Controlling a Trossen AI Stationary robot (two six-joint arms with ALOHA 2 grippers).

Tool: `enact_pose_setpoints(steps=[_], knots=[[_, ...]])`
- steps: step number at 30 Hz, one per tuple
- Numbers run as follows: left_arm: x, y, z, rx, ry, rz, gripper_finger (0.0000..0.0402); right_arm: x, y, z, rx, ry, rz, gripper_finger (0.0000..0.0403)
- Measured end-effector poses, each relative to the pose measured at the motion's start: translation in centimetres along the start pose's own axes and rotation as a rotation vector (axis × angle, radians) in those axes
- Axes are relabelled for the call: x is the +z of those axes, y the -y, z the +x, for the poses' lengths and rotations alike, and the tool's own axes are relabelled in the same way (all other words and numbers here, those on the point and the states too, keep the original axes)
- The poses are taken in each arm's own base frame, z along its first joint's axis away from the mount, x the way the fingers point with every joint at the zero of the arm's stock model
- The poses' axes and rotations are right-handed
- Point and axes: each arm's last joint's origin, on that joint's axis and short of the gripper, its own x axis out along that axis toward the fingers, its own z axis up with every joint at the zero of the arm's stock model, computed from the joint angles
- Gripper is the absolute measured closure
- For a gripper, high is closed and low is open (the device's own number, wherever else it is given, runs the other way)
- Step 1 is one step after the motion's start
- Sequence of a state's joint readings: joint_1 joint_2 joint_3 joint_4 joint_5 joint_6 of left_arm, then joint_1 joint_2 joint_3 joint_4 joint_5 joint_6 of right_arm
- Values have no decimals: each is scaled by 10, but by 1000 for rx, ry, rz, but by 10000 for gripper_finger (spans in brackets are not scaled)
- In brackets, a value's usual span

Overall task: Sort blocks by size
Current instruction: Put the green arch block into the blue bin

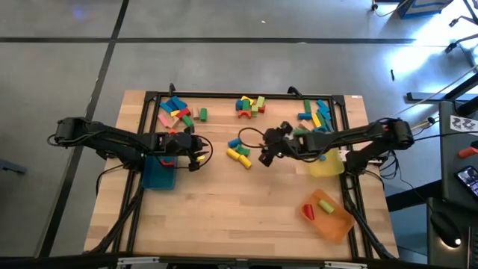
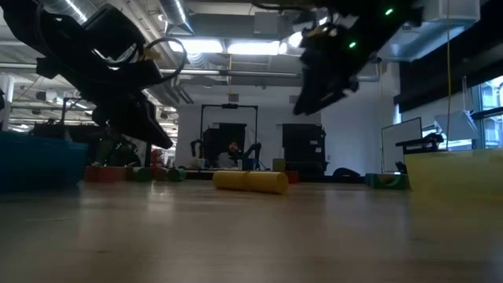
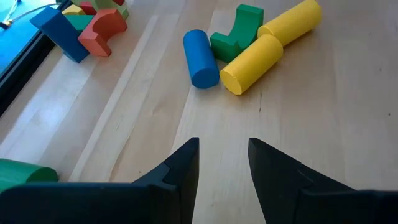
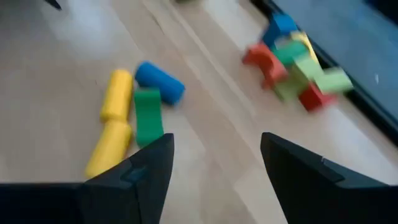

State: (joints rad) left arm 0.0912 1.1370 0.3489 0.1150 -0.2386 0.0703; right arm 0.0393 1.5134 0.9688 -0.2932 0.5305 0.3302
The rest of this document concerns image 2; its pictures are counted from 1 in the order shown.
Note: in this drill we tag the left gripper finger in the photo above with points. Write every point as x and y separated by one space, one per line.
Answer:
133 118

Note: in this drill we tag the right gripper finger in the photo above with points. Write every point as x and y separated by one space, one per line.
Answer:
322 92

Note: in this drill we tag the yellow wooden cylinder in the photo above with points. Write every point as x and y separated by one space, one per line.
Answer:
269 182
230 181

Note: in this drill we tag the green wooden arch block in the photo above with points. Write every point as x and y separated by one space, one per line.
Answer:
375 184

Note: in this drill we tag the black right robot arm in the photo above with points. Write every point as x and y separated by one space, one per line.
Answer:
393 23

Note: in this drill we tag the black background robot arm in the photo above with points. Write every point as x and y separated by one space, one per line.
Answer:
195 147
253 150

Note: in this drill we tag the red background object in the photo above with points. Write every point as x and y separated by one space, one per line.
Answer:
157 158

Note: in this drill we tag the black cabinet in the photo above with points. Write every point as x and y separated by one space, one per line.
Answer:
304 145

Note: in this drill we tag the long red wooden block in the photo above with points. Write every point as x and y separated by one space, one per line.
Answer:
160 175

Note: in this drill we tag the red wooden arch block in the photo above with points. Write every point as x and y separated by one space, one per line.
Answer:
98 175

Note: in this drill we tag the bright ceiling light panel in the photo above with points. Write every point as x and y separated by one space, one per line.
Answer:
253 48
204 46

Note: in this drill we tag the black bag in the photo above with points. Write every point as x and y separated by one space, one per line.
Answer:
347 173

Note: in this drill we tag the black backdrop panel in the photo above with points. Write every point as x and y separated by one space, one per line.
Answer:
220 135

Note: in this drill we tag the long ceiling pipe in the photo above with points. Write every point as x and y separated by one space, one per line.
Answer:
236 73

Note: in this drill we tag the small red wooden block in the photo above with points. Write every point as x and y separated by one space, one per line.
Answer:
293 177

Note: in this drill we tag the whiteboard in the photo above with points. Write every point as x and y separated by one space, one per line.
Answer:
401 145

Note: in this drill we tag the blue wooden block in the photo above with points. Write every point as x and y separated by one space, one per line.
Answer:
368 179
248 165

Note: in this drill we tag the person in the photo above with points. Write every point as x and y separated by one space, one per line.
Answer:
227 160

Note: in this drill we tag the blue plastic bin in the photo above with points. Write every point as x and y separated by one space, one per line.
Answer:
39 165

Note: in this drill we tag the yellow plastic bin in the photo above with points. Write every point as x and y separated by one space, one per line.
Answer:
452 177

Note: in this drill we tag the window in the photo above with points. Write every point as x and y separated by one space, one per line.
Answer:
491 118

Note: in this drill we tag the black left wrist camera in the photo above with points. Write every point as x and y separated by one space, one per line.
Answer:
114 31

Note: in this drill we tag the black aluminium table frame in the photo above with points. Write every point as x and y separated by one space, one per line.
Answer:
196 177

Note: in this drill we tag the silver ventilation duct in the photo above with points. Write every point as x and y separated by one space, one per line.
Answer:
432 39

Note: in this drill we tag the round metal air duct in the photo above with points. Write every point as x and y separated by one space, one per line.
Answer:
175 15

